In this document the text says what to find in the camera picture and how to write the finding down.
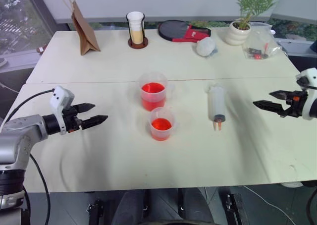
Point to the black table clamp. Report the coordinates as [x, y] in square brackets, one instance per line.
[234, 207]
[94, 210]

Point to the black red paddle case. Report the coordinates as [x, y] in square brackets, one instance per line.
[178, 30]

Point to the small brown object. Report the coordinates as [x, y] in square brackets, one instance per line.
[41, 49]

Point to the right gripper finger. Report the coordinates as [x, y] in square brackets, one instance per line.
[270, 106]
[281, 95]

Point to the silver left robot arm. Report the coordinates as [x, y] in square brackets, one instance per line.
[15, 140]

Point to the paper cup stack in holder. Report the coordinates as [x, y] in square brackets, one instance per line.
[136, 29]

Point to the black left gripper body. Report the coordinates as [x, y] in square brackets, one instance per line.
[71, 122]

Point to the white object under table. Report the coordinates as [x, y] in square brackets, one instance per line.
[292, 184]

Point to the large clear plastic syringe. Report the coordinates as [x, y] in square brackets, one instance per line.
[216, 101]

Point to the brown paper bag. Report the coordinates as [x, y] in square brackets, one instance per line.
[85, 34]

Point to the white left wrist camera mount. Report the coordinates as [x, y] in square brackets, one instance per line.
[60, 96]

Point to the clear plastic bag with parts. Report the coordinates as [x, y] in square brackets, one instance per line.
[261, 44]

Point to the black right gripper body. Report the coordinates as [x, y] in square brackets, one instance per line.
[296, 108]

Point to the small clear cup red liquid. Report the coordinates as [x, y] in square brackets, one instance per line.
[161, 128]

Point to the white ribbed plant pot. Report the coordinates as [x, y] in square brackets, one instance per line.
[236, 35]

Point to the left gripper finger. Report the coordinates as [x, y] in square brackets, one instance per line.
[85, 107]
[95, 121]

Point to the large clear cup red liquid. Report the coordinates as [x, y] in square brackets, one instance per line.
[153, 96]

